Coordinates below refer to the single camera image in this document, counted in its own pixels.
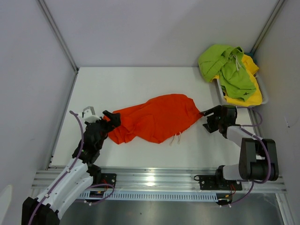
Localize right aluminium corner post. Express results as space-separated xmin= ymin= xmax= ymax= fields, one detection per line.
xmin=250 ymin=0 xmax=288 ymax=55

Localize orange shorts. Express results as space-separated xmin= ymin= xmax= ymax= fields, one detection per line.
xmin=108 ymin=94 xmax=203 ymax=144

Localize white slotted cable duct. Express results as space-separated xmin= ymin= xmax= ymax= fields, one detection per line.
xmin=77 ymin=191 xmax=218 ymax=202

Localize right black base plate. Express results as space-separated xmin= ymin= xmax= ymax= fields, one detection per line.
xmin=194 ymin=175 xmax=242 ymax=191

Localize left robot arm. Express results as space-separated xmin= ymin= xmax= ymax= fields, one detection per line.
xmin=21 ymin=106 xmax=121 ymax=225

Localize left aluminium corner post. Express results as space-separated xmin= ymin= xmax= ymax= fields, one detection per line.
xmin=36 ymin=0 xmax=79 ymax=72

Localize yellow shorts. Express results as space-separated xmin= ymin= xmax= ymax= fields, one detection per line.
xmin=212 ymin=54 xmax=263 ymax=107

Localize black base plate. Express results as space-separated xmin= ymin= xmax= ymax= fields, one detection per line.
xmin=92 ymin=173 xmax=117 ymax=188
xmin=194 ymin=175 xmax=242 ymax=191

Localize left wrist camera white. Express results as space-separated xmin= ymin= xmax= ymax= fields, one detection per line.
xmin=79 ymin=106 xmax=100 ymax=123

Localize aluminium corner post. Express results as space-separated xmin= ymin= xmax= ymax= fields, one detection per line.
xmin=36 ymin=0 xmax=79 ymax=72
xmin=250 ymin=0 xmax=288 ymax=55

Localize white plastic basket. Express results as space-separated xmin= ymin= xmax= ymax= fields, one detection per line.
xmin=214 ymin=73 xmax=269 ymax=107

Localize aluminium front rail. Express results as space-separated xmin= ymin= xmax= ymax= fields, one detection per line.
xmin=31 ymin=167 xmax=287 ymax=194

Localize green shorts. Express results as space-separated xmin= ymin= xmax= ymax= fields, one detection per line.
xmin=198 ymin=44 xmax=256 ymax=101

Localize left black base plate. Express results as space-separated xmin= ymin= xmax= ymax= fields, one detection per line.
xmin=92 ymin=173 xmax=117 ymax=188

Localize teal cloth in basket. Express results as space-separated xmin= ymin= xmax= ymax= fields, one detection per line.
xmin=245 ymin=52 xmax=258 ymax=64

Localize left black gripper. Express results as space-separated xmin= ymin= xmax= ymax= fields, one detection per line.
xmin=85 ymin=111 xmax=120 ymax=150

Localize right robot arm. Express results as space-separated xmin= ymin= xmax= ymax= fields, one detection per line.
xmin=199 ymin=105 xmax=279 ymax=190

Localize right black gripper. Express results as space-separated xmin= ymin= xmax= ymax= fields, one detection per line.
xmin=199 ymin=105 xmax=224 ymax=133

